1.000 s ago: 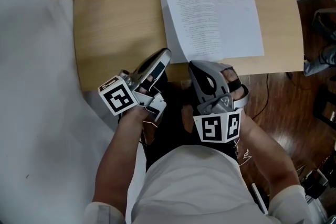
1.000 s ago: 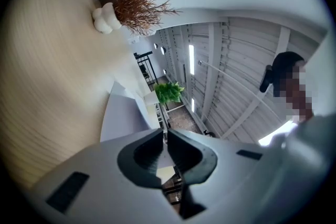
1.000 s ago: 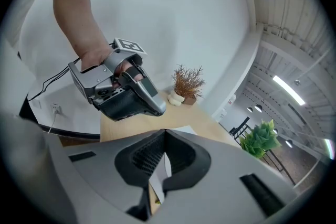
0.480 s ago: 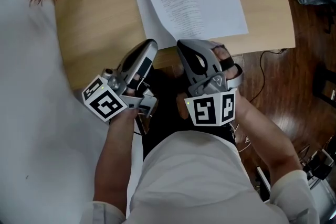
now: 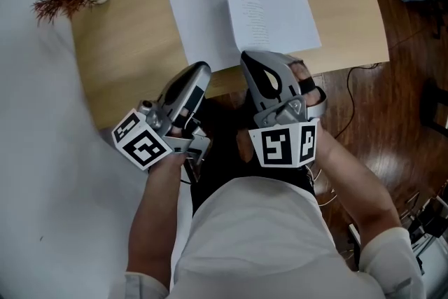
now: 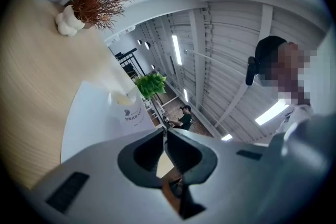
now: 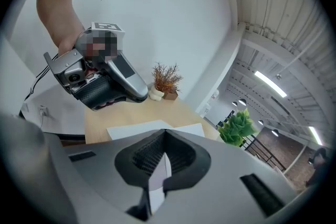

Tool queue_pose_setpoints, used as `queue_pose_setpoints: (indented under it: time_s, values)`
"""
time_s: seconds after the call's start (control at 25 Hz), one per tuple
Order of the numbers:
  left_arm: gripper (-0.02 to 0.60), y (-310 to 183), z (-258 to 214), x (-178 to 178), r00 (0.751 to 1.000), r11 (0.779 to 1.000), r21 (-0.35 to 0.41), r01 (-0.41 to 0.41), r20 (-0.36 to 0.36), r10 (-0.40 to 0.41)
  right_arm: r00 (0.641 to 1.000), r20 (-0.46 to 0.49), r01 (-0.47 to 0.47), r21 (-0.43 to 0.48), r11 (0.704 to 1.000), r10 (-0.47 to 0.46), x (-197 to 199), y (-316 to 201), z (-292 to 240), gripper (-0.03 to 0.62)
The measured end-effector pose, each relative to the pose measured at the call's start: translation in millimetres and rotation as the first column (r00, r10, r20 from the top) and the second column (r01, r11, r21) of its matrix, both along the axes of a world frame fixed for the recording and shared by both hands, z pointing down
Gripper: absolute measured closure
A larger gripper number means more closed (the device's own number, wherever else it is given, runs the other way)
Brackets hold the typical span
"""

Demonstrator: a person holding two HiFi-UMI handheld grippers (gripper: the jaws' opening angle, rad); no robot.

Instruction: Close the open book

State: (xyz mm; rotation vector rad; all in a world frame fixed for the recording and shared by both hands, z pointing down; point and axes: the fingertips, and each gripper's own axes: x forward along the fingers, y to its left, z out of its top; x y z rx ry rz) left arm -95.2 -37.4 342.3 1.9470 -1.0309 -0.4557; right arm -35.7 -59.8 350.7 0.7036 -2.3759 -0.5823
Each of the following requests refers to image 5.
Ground thin white cable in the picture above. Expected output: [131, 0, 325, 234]
[314, 164, 337, 207]

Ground black floor cable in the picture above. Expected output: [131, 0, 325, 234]
[328, 62, 382, 141]

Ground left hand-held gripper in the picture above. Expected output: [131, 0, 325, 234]
[111, 62, 213, 172]

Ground light wooden table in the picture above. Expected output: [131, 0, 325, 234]
[69, 0, 390, 133]

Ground person's black trousers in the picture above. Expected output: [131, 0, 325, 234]
[190, 89, 316, 218]

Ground person's left hand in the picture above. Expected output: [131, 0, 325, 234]
[169, 107, 201, 138]

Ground person's right hand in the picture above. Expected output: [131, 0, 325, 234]
[290, 59, 327, 108]

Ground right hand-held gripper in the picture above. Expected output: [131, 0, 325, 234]
[240, 50, 328, 168]

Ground person's white shirt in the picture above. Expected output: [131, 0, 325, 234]
[124, 176, 428, 299]

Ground white paperback book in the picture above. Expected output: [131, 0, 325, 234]
[167, 0, 322, 73]

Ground person's left forearm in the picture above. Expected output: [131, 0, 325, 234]
[129, 153, 190, 277]

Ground person's right forearm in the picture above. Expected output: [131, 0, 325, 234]
[313, 129, 403, 246]

